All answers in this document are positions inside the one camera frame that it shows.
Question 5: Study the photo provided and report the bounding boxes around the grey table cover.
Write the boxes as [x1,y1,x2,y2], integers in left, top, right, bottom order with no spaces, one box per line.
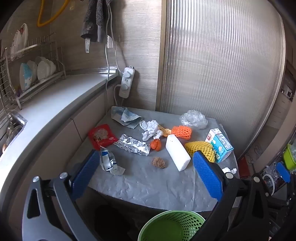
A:
[88,107,237,212]

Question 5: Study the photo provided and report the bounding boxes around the blue print plate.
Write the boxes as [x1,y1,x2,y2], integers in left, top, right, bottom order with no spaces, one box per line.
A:
[19,62,33,91]

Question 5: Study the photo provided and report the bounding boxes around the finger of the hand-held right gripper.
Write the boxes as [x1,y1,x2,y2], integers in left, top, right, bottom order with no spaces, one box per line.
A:
[276,162,292,202]

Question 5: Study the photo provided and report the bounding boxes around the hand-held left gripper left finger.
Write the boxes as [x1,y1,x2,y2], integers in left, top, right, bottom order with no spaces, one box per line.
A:
[22,149,101,241]

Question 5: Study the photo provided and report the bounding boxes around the brown walnut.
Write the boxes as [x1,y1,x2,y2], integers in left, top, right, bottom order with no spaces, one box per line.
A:
[152,157,166,169]

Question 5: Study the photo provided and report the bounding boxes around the green plastic container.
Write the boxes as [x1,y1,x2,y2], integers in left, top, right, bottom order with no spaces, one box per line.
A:
[283,144,296,171]

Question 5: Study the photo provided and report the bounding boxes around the white paper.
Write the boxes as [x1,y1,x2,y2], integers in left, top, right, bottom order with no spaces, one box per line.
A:
[139,120,163,141]

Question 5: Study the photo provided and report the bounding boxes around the metal dish rack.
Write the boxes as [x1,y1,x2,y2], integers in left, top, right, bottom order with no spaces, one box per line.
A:
[0,32,67,110]

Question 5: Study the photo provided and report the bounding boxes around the flat orange peel piece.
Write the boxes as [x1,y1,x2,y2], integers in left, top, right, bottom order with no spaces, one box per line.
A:
[158,125,171,137]

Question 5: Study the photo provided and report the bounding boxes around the grey hanging towel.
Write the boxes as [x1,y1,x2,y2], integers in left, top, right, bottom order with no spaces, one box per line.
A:
[80,0,112,53]

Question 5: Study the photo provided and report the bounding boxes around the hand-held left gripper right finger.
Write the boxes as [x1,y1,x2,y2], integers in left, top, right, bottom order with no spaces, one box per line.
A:
[192,151,274,241]

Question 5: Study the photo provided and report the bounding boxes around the crumpled aluminium foil wrapper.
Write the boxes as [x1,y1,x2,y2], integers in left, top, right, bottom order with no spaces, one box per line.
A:
[113,134,151,156]

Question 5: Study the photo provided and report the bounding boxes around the yellow plastic hanger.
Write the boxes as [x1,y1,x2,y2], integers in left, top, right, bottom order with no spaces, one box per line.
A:
[37,0,70,27]

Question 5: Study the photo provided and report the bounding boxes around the clear plastic bag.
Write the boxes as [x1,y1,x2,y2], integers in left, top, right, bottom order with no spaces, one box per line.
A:
[180,110,208,130]

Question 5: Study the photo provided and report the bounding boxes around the orange foam fruit net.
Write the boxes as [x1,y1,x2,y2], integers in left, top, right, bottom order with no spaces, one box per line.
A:
[171,125,192,140]

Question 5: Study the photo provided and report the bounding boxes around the green mesh waste basket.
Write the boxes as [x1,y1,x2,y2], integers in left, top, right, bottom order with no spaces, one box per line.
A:
[138,210,206,241]

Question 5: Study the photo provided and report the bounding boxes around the white foam block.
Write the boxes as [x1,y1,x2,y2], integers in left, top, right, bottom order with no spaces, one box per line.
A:
[165,134,191,172]

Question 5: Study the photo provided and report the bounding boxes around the white power cable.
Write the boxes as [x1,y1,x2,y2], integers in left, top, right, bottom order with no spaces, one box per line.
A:
[113,84,123,106]
[105,2,112,100]
[110,5,124,76]

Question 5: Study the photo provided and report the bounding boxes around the grey cloth bag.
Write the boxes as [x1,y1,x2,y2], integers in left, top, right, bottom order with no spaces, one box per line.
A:
[111,106,142,129]

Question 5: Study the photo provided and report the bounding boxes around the white power strip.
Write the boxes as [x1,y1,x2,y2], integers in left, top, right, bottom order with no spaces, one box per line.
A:
[118,66,135,98]

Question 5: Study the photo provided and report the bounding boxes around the red snack packet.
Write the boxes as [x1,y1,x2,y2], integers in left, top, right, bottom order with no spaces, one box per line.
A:
[88,124,118,151]

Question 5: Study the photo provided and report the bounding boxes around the plain white plate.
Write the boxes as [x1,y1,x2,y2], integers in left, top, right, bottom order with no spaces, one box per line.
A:
[26,60,38,82]

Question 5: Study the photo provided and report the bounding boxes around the round orange peel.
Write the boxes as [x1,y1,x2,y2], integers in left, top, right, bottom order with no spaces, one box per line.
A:
[150,138,162,151]

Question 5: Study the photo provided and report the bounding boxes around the white kitchen counter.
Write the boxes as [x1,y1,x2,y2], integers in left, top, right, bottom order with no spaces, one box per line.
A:
[0,67,123,241]

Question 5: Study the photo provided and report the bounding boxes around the yellow foam fruit net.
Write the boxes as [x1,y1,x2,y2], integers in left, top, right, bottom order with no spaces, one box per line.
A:
[184,141,215,163]

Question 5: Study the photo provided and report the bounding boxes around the blue and white milk carton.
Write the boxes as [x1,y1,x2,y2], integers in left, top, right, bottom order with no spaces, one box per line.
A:
[205,128,234,163]

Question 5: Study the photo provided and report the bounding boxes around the white plate with red print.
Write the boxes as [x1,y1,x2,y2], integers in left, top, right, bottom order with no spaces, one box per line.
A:
[11,23,29,59]

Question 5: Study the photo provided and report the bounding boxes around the torn silver milk pouch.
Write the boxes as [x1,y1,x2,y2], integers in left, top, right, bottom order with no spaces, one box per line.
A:
[99,149,126,176]

